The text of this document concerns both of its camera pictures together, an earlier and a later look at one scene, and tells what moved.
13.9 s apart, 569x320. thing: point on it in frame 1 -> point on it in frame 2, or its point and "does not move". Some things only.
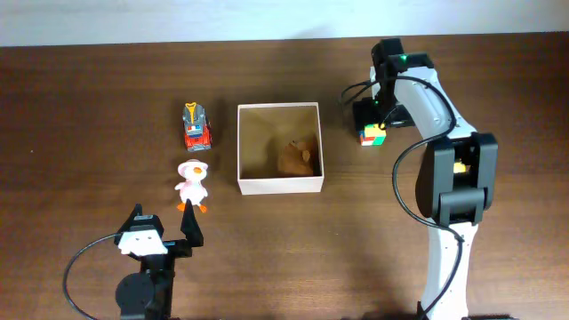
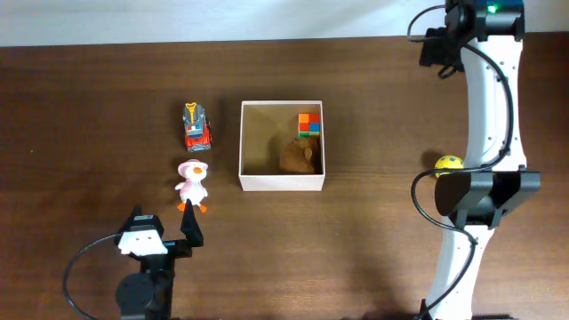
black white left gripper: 193,235 does not move
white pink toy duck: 193,187 does not move
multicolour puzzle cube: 372,135 -> 308,124
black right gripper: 364,115 -> 433,49
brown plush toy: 297,158 does not move
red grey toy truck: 196,129 does not move
